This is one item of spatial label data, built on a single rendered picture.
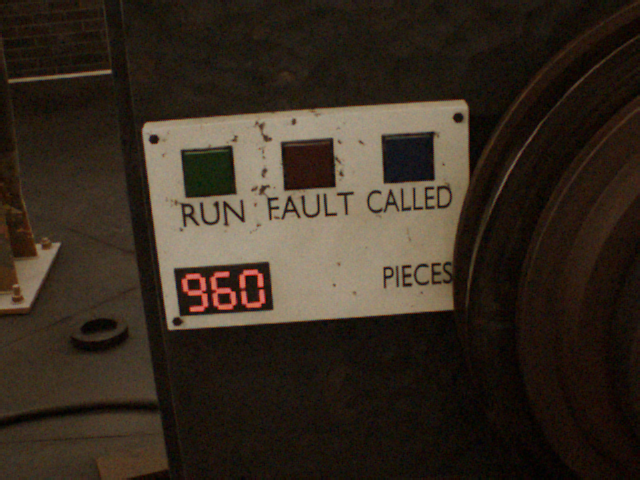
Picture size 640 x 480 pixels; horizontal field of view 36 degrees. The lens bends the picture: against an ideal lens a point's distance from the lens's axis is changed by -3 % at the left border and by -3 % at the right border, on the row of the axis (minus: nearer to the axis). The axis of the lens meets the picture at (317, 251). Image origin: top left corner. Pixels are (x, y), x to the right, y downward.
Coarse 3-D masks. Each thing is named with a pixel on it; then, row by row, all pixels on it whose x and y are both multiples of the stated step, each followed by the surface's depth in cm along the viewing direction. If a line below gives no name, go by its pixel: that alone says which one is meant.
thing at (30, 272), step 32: (0, 32) 344; (0, 64) 347; (0, 96) 352; (0, 128) 356; (0, 160) 361; (0, 192) 365; (0, 224) 338; (0, 256) 343; (32, 256) 376; (0, 288) 348; (32, 288) 351
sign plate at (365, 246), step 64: (192, 128) 80; (256, 128) 81; (320, 128) 81; (384, 128) 81; (448, 128) 81; (256, 192) 83; (320, 192) 83; (384, 192) 83; (448, 192) 83; (192, 256) 85; (256, 256) 85; (320, 256) 85; (384, 256) 85; (448, 256) 86; (192, 320) 87; (256, 320) 87
